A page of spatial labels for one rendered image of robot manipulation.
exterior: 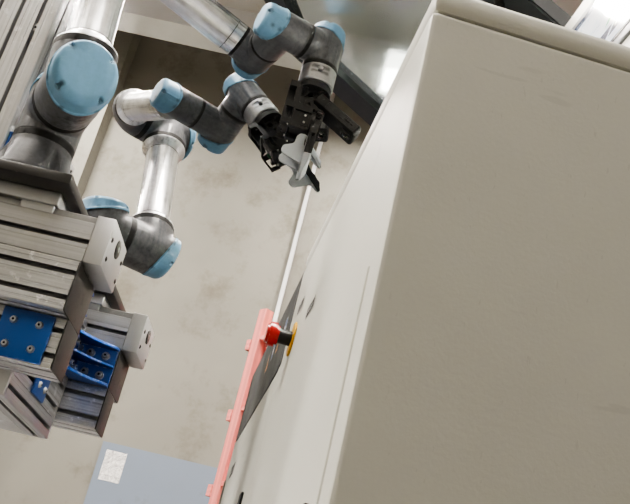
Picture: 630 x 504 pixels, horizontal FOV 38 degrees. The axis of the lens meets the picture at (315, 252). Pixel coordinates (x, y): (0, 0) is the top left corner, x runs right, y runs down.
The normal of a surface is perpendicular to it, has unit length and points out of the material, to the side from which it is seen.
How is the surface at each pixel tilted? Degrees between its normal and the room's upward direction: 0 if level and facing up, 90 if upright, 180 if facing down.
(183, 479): 90
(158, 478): 90
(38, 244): 90
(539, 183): 90
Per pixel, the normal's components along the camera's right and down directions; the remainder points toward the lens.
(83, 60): 0.48, -0.13
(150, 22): -0.22, 0.89
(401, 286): 0.18, -0.36
